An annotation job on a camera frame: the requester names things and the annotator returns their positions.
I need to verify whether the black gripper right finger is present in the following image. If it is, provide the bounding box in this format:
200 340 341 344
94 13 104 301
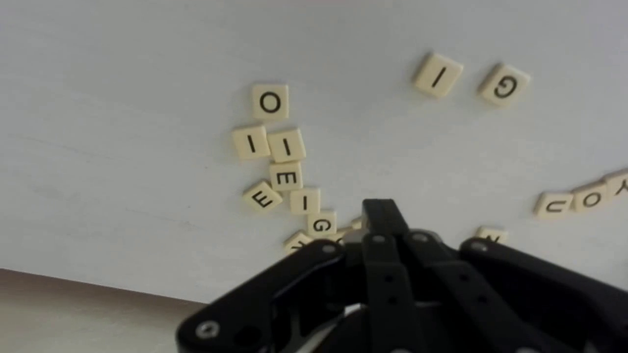
398 228 628 353

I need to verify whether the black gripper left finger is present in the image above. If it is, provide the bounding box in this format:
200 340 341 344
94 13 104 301
174 199 427 353

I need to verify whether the cream letter tile G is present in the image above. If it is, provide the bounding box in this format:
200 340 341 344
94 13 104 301
477 62 533 113
304 211 339 240

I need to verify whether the cream letter tile O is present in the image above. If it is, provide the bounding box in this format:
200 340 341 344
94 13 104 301
249 83 290 124
571 183 614 215

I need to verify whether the cream letter tile Y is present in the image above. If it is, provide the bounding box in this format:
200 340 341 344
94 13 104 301
602 170 628 203

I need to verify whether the cream letter tile N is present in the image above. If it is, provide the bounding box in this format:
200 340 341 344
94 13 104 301
475 226 510 246

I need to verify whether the cream letter tile K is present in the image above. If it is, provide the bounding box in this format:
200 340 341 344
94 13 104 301
282 230 316 256

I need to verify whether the cream letter tile E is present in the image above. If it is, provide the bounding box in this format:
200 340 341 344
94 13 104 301
267 162 304 195
241 181 284 219

